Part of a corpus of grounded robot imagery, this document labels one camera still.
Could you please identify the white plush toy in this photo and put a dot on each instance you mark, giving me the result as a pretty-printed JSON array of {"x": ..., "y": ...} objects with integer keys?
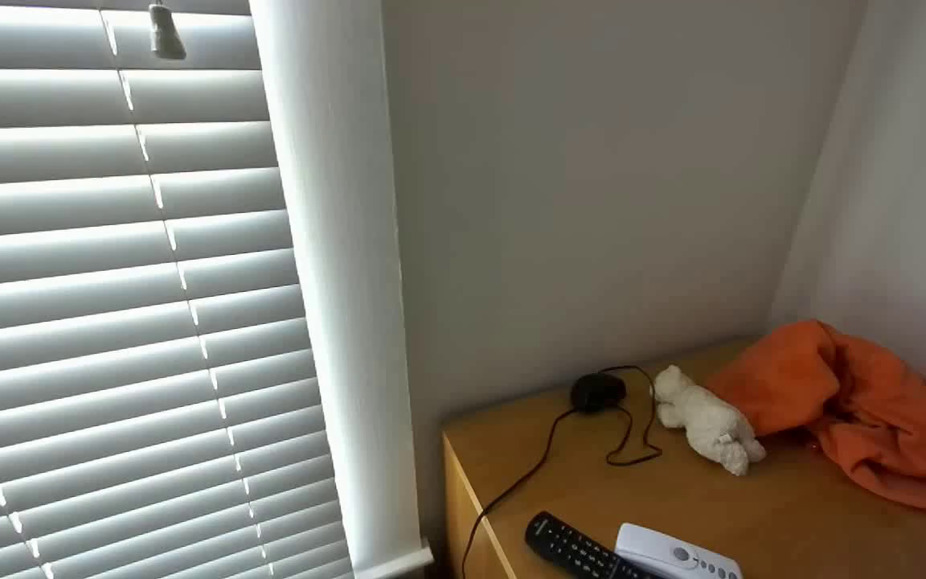
[{"x": 704, "y": 421}]

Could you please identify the white device with buttons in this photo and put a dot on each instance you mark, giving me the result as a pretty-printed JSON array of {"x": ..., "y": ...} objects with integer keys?
[{"x": 662, "y": 557}]

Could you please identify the black remote control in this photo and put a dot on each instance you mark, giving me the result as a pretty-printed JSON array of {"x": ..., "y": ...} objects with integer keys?
[{"x": 569, "y": 547}]

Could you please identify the black power adapter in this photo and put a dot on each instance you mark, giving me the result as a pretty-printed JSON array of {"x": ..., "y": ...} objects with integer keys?
[{"x": 597, "y": 395}]

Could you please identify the white window blinds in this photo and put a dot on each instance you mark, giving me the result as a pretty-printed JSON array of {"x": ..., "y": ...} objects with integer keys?
[{"x": 78, "y": 270}]

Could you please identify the white window frame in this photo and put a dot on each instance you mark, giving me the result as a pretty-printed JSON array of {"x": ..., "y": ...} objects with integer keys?
[{"x": 335, "y": 270}]

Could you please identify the orange towel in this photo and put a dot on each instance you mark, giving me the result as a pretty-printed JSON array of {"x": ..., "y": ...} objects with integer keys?
[{"x": 858, "y": 406}]

